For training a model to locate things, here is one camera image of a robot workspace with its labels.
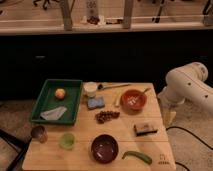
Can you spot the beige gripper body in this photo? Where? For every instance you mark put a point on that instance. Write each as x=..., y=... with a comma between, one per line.
x=168, y=114

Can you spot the dark purple grape bunch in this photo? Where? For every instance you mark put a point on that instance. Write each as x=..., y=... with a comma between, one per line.
x=104, y=116

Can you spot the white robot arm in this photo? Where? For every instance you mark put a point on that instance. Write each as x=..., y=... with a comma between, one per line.
x=185, y=82

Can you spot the white ceramic cup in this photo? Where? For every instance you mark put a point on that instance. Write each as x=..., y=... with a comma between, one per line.
x=90, y=89

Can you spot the green plastic cup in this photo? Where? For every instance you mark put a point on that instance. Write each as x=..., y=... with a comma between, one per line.
x=67, y=141

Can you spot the metal cup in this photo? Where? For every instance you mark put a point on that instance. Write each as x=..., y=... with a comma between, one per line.
x=39, y=133

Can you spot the orange red bowl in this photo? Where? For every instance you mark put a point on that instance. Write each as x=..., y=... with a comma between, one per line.
x=126, y=101

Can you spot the green chili pepper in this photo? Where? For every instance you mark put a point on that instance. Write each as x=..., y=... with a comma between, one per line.
x=138, y=155

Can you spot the pale wooden stick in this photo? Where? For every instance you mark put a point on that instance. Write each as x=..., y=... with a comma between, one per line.
x=117, y=100

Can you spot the black headed wooden spoon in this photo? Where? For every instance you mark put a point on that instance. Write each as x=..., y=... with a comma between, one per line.
x=107, y=86

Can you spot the dark maroon bowl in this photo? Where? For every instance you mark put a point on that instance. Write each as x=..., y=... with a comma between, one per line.
x=104, y=148

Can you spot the blue sponge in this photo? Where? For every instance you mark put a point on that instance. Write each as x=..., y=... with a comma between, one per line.
x=97, y=102

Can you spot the orange peach fruit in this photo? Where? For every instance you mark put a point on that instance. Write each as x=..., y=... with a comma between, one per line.
x=60, y=94

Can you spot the green plastic tray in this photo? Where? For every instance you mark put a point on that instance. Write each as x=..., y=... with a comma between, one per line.
x=47, y=101

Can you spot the grey folded cloth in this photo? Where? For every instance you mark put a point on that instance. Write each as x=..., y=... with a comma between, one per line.
x=54, y=114

